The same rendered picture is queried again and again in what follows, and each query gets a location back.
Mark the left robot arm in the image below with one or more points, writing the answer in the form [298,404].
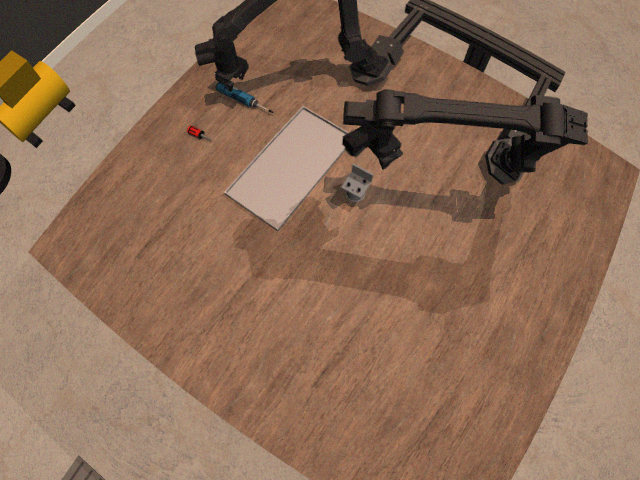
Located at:
[386,109]

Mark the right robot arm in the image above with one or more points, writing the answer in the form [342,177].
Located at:
[226,29]

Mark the beige metal bracket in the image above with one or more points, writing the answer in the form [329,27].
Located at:
[360,174]

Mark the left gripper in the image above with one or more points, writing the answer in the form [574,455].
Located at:
[387,152]

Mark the blue screwdriver barrel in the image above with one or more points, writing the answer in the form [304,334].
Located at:
[239,96]

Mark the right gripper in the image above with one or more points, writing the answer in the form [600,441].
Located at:
[232,69]

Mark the grey cylinder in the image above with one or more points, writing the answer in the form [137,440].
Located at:
[353,198]

